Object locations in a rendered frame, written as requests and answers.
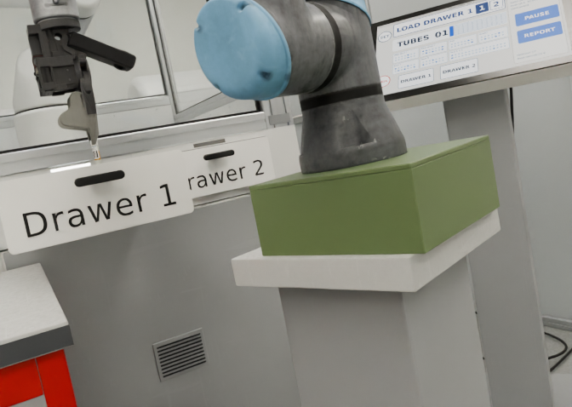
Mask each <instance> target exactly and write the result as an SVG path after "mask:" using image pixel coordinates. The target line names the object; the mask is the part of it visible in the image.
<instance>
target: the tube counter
mask: <svg viewBox="0 0 572 407"><path fill-rule="evenodd" d="M506 23H507V16H506V12H502V13H498V14H492V15H489V16H485V17H482V18H478V19H475V20H469V21H466V22H462V23H459V24H455V25H452V26H446V27H443V28H439V29H436V30H434V42H435V41H438V40H442V39H445V38H449V37H455V36H459V35H462V34H466V33H469V32H475V31H479V30H483V29H486V28H490V27H493V26H499V25H503V24H506Z"/></svg>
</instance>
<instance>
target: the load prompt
mask: <svg viewBox="0 0 572 407"><path fill-rule="evenodd" d="M505 8H506V3H505V0H484V1H481V2H478V3H472V4H469V5H466V6H462V7H459V8H456V9H450V10H447V11H443V12H440V13H437V14H431V15H428V16H425V17H421V18H418V19H415V20H409V21H405V22H403V23H399V24H396V25H393V37H399V36H402V35H406V34H410V33H413V32H418V31H422V30H425V29H429V28H433V27H436V26H441V25H445V24H448V23H452V22H456V21H459V20H464V19H468V18H472V17H475V16H479V15H482V14H487V13H491V12H495V11H498V10H502V9H505Z"/></svg>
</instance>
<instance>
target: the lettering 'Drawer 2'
mask: <svg viewBox="0 0 572 407"><path fill-rule="evenodd" d="M255 162H260V167H259V168H258V170H257V172H256V174H255V175H263V174H264V172H263V173H259V174H258V172H259V171H260V168H261V166H262V162H261V161H260V160H255V161H254V162H253V163H255ZM230 171H234V173H235V174H231V175H236V174H237V172H236V170H235V169H229V170H228V171H227V173H226V176H227V179H228V180H229V181H235V180H237V178H236V179H233V180H232V179H230V178H229V176H231V175H229V172H230ZM209 176H210V178H211V180H212V182H213V184H214V185H216V176H217V177H218V179H219V181H220V183H223V171H221V180H220V177H219V175H218V173H217V172H216V173H214V180H213V177H212V175H211V174H209ZM199 177H203V178H204V180H200V181H199V182H198V183H197V185H198V187H200V188H203V187H205V186H208V184H207V180H206V177H205V176H204V175H200V176H198V177H197V178H199ZM201 181H205V184H204V186H200V185H199V183H200V182H201Z"/></svg>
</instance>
